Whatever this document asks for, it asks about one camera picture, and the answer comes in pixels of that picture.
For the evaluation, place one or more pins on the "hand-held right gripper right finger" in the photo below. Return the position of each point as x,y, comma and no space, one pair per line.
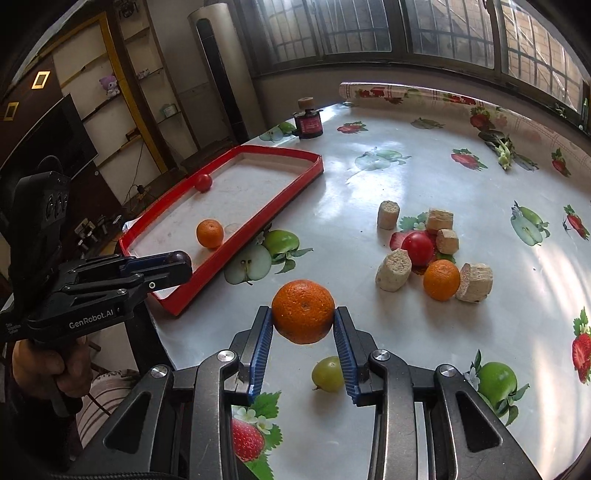
346,360

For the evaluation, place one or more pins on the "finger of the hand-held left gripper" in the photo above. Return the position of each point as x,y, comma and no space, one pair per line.
166,279
147,262

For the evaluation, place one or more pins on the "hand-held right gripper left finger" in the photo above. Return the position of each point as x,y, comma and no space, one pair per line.
261,350

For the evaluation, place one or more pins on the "green grape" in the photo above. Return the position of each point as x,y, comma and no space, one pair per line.
328,374

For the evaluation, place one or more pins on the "large orange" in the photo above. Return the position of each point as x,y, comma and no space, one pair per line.
302,311

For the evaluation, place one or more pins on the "red cherry tomato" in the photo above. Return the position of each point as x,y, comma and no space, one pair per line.
203,182
418,247

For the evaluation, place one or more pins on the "rough round cork piece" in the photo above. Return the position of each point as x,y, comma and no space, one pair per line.
394,270

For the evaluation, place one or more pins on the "red shallow tray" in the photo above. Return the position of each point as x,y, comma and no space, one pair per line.
258,184

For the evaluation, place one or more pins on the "person's left hand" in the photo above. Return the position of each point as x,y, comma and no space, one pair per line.
32,364

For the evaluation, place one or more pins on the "black flat television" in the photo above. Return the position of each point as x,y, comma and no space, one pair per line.
51,138

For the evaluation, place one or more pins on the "striped beige cloth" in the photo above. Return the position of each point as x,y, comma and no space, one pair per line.
104,401

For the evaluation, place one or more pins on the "fruit print tablecloth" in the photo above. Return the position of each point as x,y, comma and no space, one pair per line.
369,194

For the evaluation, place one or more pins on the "purple plush toy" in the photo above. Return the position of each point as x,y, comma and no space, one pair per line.
109,85

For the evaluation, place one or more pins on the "white tower air conditioner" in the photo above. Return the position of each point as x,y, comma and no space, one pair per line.
221,69

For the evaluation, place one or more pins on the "black cylinder device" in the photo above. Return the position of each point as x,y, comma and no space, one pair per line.
308,123

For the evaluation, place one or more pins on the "brown cylinder cap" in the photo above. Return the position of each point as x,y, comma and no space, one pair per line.
305,102

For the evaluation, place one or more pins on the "barred window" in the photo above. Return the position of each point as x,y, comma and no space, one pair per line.
392,27

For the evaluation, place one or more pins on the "yellow square wall frame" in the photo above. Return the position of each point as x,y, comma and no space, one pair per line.
40,80
10,110

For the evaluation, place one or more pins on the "wooden wall shelf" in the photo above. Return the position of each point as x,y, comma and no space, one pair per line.
138,92

